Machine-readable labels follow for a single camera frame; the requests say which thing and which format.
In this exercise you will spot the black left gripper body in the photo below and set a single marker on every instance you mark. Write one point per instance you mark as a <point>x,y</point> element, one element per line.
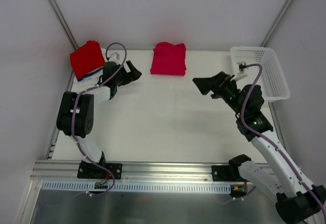
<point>125,74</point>

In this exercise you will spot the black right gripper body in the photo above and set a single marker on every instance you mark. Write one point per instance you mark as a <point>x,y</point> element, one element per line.
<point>217,85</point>

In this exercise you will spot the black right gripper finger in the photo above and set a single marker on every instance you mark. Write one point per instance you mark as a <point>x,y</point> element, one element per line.
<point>206,86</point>
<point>219,77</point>

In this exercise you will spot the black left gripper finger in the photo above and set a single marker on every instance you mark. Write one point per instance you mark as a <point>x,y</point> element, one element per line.
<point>134,75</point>
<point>131,66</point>

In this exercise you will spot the crimson pink t-shirt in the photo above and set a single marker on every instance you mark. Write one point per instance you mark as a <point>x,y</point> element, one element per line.
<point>169,59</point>

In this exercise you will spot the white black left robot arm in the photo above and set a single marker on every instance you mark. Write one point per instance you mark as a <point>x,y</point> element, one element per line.
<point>76,119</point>

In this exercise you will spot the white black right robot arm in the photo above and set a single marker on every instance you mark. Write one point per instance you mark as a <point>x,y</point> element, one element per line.
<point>294,195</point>

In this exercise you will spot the folded blue t-shirt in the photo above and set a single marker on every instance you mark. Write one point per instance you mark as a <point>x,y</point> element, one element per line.
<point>90,74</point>

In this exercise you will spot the folded red t-shirt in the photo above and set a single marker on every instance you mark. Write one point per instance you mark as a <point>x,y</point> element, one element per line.
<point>86,58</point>

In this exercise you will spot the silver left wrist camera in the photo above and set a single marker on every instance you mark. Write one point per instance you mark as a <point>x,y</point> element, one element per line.
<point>114,57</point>

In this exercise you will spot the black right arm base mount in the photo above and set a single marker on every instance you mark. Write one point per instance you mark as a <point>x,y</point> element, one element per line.
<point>225,173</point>

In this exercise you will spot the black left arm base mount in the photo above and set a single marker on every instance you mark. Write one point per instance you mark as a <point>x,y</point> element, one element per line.
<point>90,171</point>

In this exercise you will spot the aluminium mounting rail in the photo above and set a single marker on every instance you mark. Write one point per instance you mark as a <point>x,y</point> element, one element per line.
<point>143,172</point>

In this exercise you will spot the white slotted cable duct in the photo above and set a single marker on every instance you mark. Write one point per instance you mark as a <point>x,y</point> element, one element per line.
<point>137,187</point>

